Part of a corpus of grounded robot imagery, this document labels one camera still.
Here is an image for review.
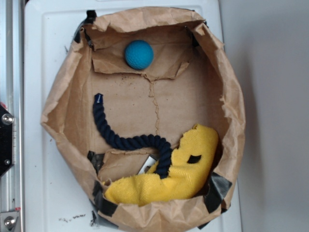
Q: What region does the blue dimpled ball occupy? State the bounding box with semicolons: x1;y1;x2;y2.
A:
125;40;154;70

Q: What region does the dark navy twisted rope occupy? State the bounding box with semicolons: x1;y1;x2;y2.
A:
92;93;173;180

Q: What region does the yellow microfibre cloth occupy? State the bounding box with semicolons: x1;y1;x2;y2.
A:
104;124;219;206

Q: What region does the brown paper bag bin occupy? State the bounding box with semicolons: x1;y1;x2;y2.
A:
41;7;246;232

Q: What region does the black mounting bracket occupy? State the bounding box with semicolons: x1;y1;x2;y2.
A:
0;102;14;177

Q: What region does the small metal plate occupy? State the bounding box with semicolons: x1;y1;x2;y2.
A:
138;155;157;174

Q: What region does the aluminium frame rail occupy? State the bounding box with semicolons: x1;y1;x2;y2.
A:
0;0;25;232

